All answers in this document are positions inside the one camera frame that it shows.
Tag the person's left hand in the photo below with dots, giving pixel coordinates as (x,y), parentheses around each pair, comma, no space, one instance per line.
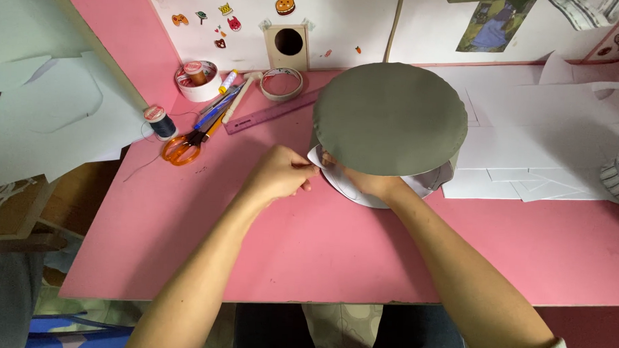
(273,175)

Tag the person's right hand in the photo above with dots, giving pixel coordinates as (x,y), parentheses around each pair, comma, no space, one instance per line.
(371,184)

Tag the person's right fingers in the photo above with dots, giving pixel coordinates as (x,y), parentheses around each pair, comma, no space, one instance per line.
(331,161)

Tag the person's left fingers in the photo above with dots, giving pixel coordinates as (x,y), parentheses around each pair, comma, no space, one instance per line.
(300,168)

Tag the white stiff brim piece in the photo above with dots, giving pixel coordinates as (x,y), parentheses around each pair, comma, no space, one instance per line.
(340,185)

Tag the grey round fabric cap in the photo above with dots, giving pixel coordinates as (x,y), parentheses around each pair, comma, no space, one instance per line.
(391,117)

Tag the purple transparent ruler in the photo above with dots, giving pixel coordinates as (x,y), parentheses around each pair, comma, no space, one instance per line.
(270,113)

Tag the beige masking tape roll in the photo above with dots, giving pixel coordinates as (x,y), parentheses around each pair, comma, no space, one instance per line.
(269,90)

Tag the small cream hammer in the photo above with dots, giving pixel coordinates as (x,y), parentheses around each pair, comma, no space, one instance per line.
(240,97)

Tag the orange pencil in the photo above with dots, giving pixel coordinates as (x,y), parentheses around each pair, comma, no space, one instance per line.
(214,128)

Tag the blue pen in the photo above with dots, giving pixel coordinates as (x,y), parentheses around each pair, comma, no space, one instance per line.
(216,110)

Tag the grey pen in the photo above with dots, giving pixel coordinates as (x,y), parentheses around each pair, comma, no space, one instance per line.
(214,102)

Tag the wooden box with round hole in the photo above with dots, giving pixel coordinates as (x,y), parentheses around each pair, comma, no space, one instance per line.
(287,60)

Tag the white and yellow thread spool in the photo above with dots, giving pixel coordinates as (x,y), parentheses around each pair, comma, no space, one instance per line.
(228,81)

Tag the wide white tape roll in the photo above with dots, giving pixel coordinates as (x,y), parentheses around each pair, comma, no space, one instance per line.
(202,90)

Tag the brown thread spool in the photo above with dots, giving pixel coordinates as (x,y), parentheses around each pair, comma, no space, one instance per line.
(195,73)

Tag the dark blue thread spool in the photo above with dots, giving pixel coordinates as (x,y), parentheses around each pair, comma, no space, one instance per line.
(161,122)

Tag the loose dark thread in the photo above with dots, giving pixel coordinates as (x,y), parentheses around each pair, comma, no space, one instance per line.
(141,169)

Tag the person's dark trousers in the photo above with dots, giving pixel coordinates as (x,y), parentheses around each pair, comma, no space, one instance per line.
(417,337)

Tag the heap of white paper pieces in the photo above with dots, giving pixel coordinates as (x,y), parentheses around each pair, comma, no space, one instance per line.
(537,146)

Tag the pile of white paper cutouts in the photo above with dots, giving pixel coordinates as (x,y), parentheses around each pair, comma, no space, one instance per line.
(49,118)

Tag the blue plastic stool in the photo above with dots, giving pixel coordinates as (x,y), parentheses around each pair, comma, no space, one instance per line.
(72,333)

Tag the wooden side shelf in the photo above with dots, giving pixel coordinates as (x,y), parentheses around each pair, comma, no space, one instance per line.
(15,210)

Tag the white striped hanging cloth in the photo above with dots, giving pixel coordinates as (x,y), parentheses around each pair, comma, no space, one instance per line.
(588,11)

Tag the group of cartoon wall stickers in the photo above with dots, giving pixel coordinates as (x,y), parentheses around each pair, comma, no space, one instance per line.
(285,5)

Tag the photo print on wall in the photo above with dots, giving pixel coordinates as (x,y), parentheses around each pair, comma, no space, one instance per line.
(495,23)

